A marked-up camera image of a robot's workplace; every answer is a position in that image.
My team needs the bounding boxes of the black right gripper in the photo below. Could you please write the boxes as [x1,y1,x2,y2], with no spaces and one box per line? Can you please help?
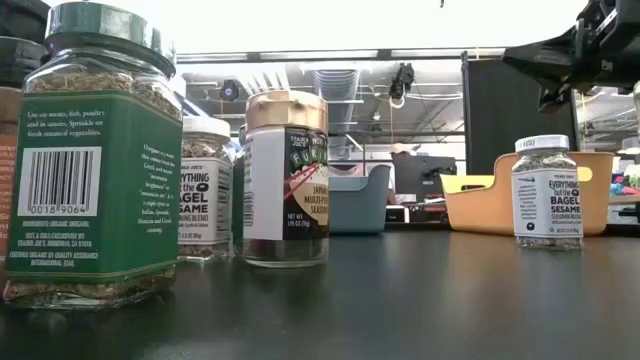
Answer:
[502,0,640,114]

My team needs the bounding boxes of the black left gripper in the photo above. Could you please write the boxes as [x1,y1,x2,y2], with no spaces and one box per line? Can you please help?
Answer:
[0,0,51,44]

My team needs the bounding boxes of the white-lid bagel seasoning jar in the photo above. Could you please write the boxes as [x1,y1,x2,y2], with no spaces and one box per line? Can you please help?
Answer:
[178,115,235,262]
[510,133,585,251]

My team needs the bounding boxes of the green-label oregano spice jar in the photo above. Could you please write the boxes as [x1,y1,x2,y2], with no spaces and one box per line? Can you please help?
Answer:
[0,37,50,261]

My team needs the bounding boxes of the tan-lid furikake seasoning jar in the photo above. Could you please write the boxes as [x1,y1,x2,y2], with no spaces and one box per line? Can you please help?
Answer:
[241,89,331,269]

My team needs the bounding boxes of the black partition screen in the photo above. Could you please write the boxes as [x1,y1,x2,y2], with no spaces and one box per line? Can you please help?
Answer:
[460,49,580,176]

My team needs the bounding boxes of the colourful cloth pile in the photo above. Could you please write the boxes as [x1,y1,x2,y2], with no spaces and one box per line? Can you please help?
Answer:
[609,167,640,197]

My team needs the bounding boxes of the long dark background beam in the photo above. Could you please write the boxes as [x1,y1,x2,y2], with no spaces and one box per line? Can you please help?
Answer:
[327,130,466,140]

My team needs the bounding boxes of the yellow plastic bin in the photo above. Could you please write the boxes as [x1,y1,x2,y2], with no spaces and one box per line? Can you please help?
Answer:
[439,151,615,237]

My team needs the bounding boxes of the black hanging ceiling device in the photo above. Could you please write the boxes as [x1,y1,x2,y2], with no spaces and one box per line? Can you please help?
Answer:
[388,62,416,110]

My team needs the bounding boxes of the dark computer monitor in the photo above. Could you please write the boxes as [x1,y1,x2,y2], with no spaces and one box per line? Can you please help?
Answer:
[391,153,458,204]

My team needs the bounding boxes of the round black ceiling fixture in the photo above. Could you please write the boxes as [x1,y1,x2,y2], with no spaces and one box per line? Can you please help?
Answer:
[219,78,240,103]

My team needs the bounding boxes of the blue plastic bin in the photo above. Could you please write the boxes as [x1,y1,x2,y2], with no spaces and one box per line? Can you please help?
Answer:
[328,163,393,235]

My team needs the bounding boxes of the dark horizontal frame bar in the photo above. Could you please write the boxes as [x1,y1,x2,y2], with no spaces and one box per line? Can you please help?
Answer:
[174,47,506,64]

